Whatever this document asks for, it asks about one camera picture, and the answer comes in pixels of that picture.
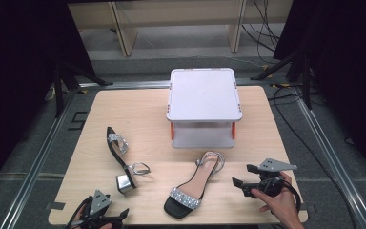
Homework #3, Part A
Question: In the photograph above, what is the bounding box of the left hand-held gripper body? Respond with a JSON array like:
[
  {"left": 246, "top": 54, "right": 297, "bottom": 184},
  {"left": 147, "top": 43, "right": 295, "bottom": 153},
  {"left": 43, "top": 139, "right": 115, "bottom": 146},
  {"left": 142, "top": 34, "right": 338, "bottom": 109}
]
[{"left": 71, "top": 189, "right": 122, "bottom": 229}]

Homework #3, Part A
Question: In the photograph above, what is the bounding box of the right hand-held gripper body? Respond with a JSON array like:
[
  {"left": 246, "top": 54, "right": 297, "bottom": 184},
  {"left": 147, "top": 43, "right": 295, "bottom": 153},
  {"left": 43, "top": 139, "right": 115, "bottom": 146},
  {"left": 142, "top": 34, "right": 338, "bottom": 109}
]
[{"left": 250, "top": 157, "right": 298, "bottom": 198}]

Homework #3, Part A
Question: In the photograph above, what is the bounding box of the black sandal with silver straps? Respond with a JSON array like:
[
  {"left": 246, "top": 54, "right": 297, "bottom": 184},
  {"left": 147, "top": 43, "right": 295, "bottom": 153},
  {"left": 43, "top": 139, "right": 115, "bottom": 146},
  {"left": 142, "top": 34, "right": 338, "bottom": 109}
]
[
  {"left": 106, "top": 126, "right": 152, "bottom": 195},
  {"left": 163, "top": 150, "right": 226, "bottom": 219}
]

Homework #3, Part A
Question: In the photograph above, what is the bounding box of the person's right hand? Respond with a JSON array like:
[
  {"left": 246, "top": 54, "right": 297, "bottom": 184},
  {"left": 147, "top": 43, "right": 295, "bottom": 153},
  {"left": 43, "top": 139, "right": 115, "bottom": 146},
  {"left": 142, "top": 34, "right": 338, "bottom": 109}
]
[{"left": 251, "top": 171, "right": 303, "bottom": 223}]

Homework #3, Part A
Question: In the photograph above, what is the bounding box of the black tripod stand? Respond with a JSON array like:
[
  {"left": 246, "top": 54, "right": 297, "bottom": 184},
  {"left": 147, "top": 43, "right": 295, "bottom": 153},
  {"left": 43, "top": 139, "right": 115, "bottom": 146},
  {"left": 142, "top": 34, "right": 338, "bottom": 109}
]
[
  {"left": 51, "top": 59, "right": 114, "bottom": 118},
  {"left": 250, "top": 47, "right": 315, "bottom": 111}
]

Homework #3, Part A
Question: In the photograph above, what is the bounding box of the black curtain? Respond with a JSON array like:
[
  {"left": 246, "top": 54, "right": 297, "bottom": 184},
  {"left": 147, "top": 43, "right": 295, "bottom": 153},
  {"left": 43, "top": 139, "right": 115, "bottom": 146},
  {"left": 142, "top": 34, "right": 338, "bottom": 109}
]
[
  {"left": 0, "top": 0, "right": 97, "bottom": 195},
  {"left": 272, "top": 0, "right": 366, "bottom": 187}
]

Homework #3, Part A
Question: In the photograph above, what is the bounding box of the light wooden desk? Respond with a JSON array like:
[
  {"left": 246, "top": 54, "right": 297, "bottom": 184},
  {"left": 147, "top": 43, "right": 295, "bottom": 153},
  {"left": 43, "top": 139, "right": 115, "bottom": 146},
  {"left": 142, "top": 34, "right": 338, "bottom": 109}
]
[{"left": 67, "top": 0, "right": 295, "bottom": 58}]

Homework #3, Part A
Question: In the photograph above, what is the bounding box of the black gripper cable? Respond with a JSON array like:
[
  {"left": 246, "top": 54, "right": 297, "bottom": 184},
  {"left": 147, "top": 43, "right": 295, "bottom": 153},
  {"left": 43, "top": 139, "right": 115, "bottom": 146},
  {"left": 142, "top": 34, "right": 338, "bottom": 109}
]
[{"left": 282, "top": 179, "right": 303, "bottom": 214}]

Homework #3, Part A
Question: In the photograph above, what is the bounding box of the black floor cable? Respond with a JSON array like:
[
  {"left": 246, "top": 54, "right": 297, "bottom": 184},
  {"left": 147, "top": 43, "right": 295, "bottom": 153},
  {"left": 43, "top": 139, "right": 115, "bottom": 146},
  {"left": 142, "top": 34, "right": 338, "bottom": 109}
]
[{"left": 268, "top": 85, "right": 361, "bottom": 229}]

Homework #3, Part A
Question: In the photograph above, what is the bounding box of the metal floor rail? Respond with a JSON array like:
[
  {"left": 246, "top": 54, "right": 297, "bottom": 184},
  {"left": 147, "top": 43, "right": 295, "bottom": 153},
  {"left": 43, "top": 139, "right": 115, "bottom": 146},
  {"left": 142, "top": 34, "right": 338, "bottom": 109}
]
[
  {"left": 294, "top": 92, "right": 366, "bottom": 229},
  {"left": 0, "top": 89, "right": 79, "bottom": 229},
  {"left": 78, "top": 79, "right": 173, "bottom": 90}
]

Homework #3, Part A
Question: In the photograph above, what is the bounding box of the bundle of black cables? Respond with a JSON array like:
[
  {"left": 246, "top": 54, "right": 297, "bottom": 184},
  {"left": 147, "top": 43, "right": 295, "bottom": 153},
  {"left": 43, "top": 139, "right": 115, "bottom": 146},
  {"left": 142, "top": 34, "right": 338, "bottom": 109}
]
[{"left": 240, "top": 0, "right": 282, "bottom": 66}]

